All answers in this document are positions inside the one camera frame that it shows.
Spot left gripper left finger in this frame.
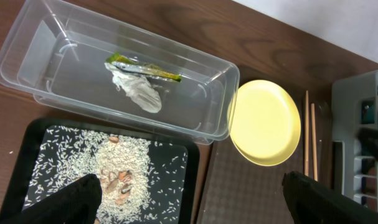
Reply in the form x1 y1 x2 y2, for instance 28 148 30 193
0 174 102 224

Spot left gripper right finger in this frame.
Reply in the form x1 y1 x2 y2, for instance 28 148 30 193
281 171 378 224

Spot wooden chopstick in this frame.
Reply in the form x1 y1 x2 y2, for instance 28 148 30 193
311 103 318 181
304 90 309 176

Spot yellow plastic plate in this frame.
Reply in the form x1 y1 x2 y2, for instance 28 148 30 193
230 80 301 166

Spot white tissue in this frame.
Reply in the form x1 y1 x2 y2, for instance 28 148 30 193
104 62 162 113

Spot green snack wrapper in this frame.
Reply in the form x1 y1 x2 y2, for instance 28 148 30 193
105 52 182 82

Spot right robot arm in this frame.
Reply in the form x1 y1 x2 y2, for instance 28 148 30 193
357 128 378 162

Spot grey plastic dishwasher rack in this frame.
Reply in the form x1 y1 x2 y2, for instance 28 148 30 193
331 70 378 213

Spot brown nut shells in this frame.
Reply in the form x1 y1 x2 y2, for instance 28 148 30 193
95 136 133 219

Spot spilled rice pile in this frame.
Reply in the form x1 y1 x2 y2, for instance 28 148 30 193
23 126 188 223

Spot black plastic tray bin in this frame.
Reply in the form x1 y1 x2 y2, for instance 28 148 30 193
0 118 200 224

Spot dark brown serving tray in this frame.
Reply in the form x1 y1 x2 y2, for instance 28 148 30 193
197 82 331 224

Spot clear plastic bin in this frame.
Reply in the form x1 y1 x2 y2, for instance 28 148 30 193
0 1 240 144

